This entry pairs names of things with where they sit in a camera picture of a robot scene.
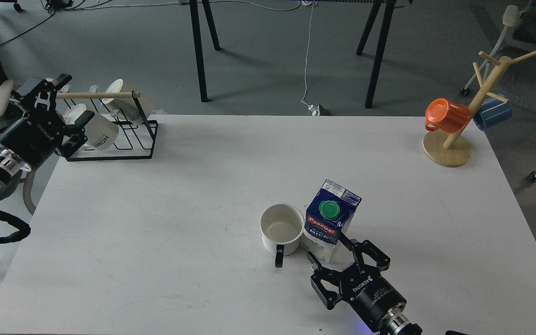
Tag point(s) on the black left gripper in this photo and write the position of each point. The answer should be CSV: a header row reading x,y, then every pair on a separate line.
x,y
74,135

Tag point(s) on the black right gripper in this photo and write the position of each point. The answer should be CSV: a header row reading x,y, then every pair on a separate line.
x,y
375,301

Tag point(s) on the blue Pascual milk carton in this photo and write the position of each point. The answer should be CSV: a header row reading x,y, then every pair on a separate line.
x,y
326,218

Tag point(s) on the white mug black handle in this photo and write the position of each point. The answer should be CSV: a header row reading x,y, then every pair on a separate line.
x,y
281,227

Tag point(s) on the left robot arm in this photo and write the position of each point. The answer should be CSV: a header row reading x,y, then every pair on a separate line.
x,y
12,229

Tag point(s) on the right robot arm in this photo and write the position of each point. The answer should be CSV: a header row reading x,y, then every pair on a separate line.
x,y
363,287

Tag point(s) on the orange plastic cup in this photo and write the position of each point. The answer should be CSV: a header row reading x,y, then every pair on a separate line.
x,y
447,116

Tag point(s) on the blue striped cup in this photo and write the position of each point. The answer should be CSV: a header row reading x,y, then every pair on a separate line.
x,y
492,112

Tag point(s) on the cream HOME mug front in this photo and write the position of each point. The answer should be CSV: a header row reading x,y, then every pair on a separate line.
x,y
101,133

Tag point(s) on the cream mug rear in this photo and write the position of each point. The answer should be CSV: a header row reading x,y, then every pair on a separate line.
x,y
127,108

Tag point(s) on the wooden mug tree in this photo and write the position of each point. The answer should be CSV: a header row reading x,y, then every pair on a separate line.
x,y
452,150

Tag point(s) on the black table legs left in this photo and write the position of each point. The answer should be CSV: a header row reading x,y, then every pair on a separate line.
x,y
196,35

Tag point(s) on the black table legs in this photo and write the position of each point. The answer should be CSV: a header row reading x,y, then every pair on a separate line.
x,y
380,47
196,35

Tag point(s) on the black table legs right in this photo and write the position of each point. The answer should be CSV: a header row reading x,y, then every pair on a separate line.
x,y
380,47

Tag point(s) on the white chair right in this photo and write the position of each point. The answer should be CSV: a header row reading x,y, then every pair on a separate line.
x,y
500,42

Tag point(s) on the black wire mug rack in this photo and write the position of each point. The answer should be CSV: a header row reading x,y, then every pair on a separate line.
x,y
134,141

